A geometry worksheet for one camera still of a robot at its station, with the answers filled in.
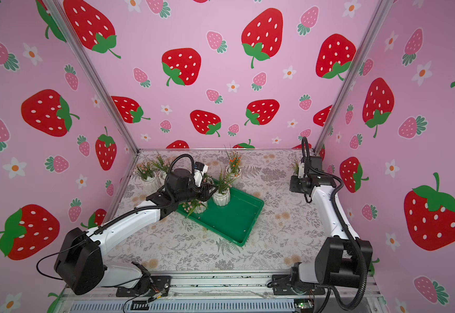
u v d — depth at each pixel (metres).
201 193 0.71
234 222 0.91
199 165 0.71
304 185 0.68
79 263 0.41
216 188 0.79
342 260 0.41
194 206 0.85
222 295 0.73
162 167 0.98
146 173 0.96
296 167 0.98
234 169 0.98
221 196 0.91
